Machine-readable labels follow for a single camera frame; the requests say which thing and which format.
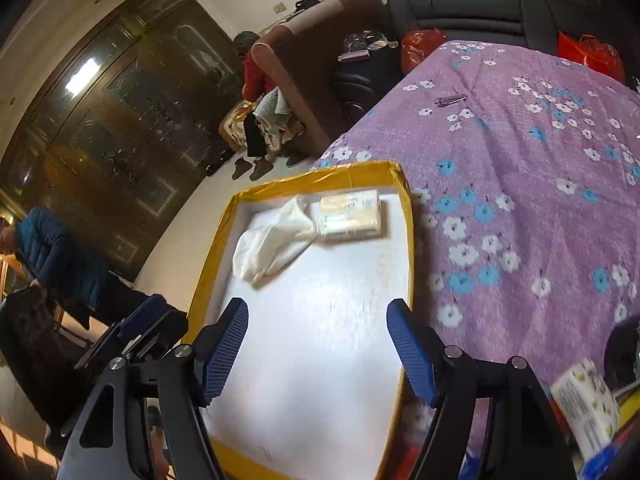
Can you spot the brown armchair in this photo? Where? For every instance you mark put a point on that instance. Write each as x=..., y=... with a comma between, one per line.
x=310, y=60

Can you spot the floral tissue pack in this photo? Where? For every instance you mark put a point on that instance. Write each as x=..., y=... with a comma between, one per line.
x=585, y=400

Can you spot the beige tissue pack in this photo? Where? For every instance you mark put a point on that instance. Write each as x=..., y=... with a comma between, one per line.
x=350, y=215

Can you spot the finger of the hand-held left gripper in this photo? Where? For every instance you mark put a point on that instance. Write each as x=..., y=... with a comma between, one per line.
x=165, y=332
x=145, y=312

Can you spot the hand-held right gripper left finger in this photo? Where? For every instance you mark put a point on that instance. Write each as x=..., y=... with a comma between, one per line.
x=225, y=350

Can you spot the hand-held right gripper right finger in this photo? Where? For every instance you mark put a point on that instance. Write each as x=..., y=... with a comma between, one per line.
x=410, y=350

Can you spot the black leather sofa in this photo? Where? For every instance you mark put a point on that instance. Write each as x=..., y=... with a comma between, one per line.
x=475, y=15

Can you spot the brown shoe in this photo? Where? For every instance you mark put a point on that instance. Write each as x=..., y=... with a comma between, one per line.
x=241, y=169
x=261, y=169

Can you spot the clear plastic bag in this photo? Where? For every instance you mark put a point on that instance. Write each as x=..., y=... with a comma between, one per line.
x=365, y=42

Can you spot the purple floral blanket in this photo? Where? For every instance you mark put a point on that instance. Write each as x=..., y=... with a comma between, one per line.
x=500, y=160

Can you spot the floral seat cover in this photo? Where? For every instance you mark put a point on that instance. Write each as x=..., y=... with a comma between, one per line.
x=234, y=125

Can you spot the wall socket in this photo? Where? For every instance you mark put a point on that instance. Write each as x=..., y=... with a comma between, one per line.
x=279, y=9

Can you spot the yellow cardboard box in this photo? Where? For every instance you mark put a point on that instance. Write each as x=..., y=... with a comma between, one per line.
x=310, y=335

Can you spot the pile of clothes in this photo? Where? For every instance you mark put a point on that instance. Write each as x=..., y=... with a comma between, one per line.
x=280, y=115

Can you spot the grey shoe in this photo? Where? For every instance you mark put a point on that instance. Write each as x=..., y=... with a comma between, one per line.
x=295, y=160

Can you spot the red plastic bag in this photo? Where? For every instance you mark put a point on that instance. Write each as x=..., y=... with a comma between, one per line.
x=422, y=50
x=590, y=55

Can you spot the dark wooden cabinet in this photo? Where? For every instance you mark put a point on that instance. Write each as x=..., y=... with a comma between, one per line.
x=125, y=110

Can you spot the pink box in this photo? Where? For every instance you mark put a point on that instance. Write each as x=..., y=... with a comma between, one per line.
x=352, y=56

